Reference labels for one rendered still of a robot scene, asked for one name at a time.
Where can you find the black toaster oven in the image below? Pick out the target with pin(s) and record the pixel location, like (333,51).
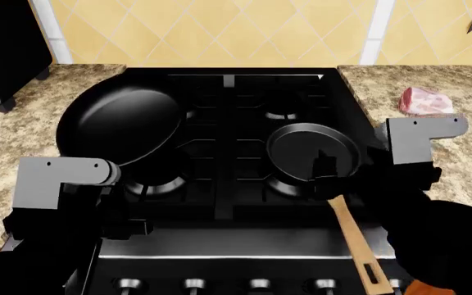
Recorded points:
(2,46)

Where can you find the silver stove knob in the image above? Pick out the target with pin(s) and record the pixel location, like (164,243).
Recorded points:
(259,283)
(129,283)
(195,283)
(396,282)
(325,283)

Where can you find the grey camera bracket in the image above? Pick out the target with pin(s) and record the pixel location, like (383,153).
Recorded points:
(51,178)
(412,138)

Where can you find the grey left camera bracket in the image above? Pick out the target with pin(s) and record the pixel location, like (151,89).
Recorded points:
(51,178)

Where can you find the grey right camera bracket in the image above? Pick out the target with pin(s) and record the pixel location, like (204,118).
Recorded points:
(412,138)

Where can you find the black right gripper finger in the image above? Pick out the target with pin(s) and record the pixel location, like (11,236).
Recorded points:
(340,189)
(327,164)

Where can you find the raw pink pork loin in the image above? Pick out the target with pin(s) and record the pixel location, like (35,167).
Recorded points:
(424,103)

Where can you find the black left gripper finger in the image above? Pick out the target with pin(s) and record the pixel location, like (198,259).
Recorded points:
(127,196)

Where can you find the black gas stove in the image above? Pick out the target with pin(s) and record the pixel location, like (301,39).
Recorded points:
(228,172)

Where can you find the large black frying pan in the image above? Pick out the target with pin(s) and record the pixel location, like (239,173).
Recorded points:
(121,126)

